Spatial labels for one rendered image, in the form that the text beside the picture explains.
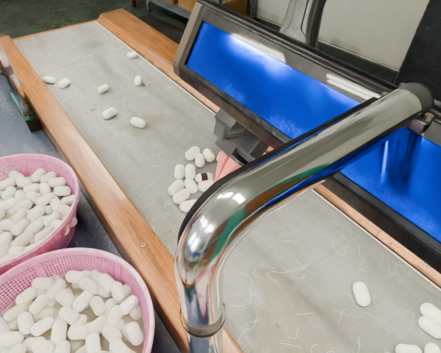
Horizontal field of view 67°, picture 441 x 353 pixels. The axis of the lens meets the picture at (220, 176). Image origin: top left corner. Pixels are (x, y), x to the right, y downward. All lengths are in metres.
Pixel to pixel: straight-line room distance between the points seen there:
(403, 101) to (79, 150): 0.65
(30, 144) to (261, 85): 0.77
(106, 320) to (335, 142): 0.44
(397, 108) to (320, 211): 0.46
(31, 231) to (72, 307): 0.17
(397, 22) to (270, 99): 2.36
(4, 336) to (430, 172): 0.54
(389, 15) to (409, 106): 2.43
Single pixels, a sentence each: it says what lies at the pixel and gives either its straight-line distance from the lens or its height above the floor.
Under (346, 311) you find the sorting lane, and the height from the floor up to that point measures 0.74.
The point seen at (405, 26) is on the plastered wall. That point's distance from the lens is 2.60.
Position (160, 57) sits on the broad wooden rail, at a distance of 1.08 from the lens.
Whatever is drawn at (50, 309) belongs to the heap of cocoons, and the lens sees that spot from 0.59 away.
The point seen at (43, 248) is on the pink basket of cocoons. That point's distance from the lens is 0.64.
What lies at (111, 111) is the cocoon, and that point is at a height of 0.76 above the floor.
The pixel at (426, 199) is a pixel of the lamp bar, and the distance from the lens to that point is 0.23.
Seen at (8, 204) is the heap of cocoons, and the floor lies 0.74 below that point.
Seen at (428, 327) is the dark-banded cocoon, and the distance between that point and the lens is 0.57.
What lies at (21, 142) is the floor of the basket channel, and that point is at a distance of 1.00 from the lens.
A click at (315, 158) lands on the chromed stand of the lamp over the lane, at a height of 1.12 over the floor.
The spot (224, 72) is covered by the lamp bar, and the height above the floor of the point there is 1.07.
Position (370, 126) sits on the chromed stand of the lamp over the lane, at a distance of 0.19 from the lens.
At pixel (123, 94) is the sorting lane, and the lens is 0.96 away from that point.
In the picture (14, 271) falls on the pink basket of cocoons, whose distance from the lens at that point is 0.60.
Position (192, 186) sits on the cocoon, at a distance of 0.64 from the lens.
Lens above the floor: 1.22
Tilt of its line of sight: 45 degrees down
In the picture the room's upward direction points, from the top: straight up
